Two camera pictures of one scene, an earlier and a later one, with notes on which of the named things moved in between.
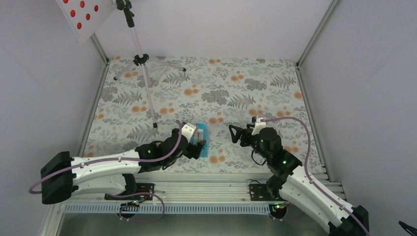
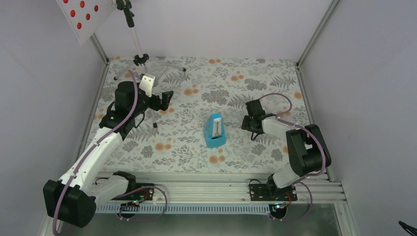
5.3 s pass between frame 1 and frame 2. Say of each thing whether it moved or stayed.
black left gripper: moved
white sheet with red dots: stayed
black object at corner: stayed
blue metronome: moved
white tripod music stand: stayed
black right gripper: moved
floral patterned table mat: stayed
